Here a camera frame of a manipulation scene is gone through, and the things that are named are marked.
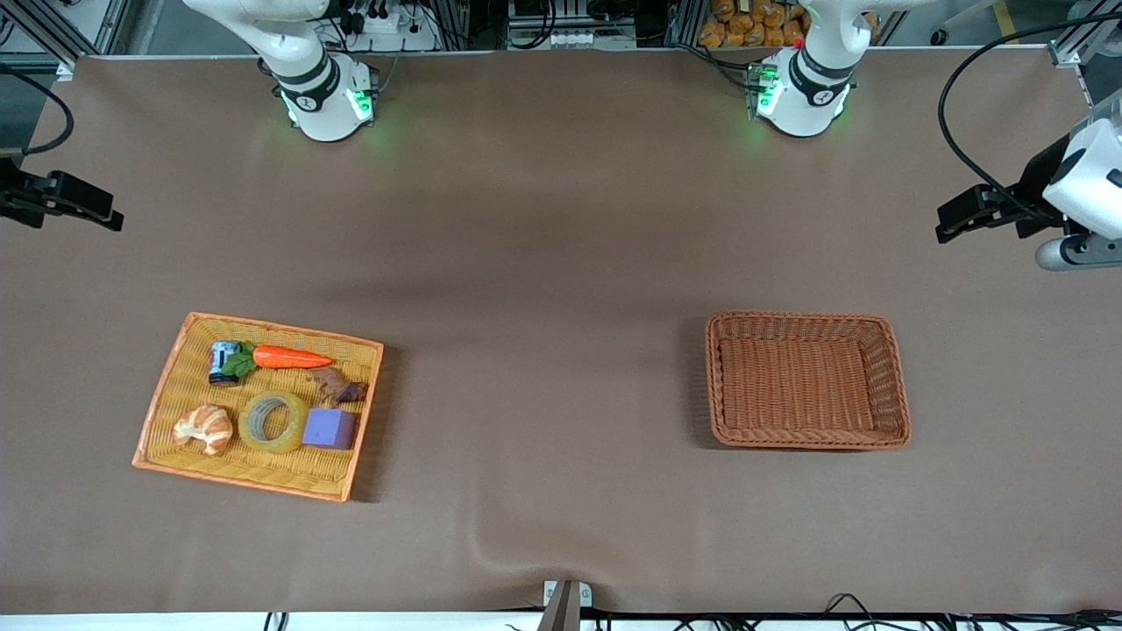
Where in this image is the clear tape roll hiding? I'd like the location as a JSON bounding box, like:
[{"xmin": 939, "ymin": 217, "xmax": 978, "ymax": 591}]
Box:
[{"xmin": 238, "ymin": 390, "xmax": 310, "ymax": 455}]

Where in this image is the small blue white can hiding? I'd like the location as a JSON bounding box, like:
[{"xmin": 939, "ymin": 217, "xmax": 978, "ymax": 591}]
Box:
[{"xmin": 208, "ymin": 341, "xmax": 243, "ymax": 387}]

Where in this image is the brown wicker basket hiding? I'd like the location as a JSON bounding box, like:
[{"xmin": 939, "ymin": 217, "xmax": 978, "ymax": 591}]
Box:
[{"xmin": 705, "ymin": 311, "xmax": 913, "ymax": 451}]

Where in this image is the orange toy carrot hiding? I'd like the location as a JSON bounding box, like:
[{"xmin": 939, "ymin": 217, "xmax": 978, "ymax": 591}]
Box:
[{"xmin": 221, "ymin": 343, "xmax": 335, "ymax": 379}]

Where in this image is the toy croissant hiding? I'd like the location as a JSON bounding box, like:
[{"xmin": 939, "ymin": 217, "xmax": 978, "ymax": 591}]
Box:
[{"xmin": 172, "ymin": 403, "xmax": 235, "ymax": 457}]

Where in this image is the brown toy lion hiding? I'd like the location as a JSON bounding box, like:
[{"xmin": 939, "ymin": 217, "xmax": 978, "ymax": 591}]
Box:
[{"xmin": 309, "ymin": 366, "xmax": 370, "ymax": 407}]

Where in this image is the bag of orange snacks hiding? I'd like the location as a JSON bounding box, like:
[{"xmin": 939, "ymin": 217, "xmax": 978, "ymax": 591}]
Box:
[{"xmin": 698, "ymin": 0, "xmax": 883, "ymax": 50}]

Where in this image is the yellow wicker basket orange rim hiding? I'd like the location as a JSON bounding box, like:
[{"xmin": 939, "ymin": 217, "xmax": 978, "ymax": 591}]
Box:
[{"xmin": 131, "ymin": 312, "xmax": 385, "ymax": 503}]

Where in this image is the purple cube block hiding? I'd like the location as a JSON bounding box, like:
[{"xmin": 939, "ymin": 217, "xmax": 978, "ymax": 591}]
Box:
[{"xmin": 302, "ymin": 408, "xmax": 360, "ymax": 451}]

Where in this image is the white power strip with plugs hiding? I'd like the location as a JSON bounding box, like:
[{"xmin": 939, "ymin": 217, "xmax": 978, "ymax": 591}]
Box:
[{"xmin": 344, "ymin": 0, "xmax": 441, "ymax": 53}]

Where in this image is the brown table cloth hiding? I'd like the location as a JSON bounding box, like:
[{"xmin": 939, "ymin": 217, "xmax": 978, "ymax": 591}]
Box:
[{"xmin": 0, "ymin": 48, "xmax": 1122, "ymax": 615}]

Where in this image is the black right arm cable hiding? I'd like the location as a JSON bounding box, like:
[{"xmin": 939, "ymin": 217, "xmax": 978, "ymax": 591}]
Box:
[{"xmin": 0, "ymin": 65, "xmax": 75, "ymax": 159}]

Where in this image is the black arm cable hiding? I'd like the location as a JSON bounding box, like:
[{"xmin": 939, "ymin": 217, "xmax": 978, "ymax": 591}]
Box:
[
  {"xmin": 937, "ymin": 15, "xmax": 1122, "ymax": 224},
  {"xmin": 0, "ymin": 65, "xmax": 75, "ymax": 159}
]

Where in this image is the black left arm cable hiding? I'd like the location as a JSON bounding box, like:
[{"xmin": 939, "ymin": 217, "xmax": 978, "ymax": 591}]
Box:
[{"xmin": 937, "ymin": 15, "xmax": 1122, "ymax": 224}]

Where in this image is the aluminium corner bracket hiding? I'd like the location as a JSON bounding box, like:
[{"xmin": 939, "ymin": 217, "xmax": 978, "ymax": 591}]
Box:
[{"xmin": 1048, "ymin": 26, "xmax": 1097, "ymax": 70}]

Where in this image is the aluminium frame profile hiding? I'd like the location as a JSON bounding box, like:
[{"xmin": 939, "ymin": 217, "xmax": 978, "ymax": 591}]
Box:
[{"xmin": 0, "ymin": 0, "xmax": 134, "ymax": 67}]

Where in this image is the black cable bundle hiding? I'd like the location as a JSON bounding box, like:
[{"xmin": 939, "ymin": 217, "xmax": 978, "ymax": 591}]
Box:
[{"xmin": 954, "ymin": 606, "xmax": 1122, "ymax": 629}]

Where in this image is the metal mounting bracket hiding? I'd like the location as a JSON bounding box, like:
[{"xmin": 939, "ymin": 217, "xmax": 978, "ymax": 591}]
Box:
[{"xmin": 536, "ymin": 578, "xmax": 594, "ymax": 631}]

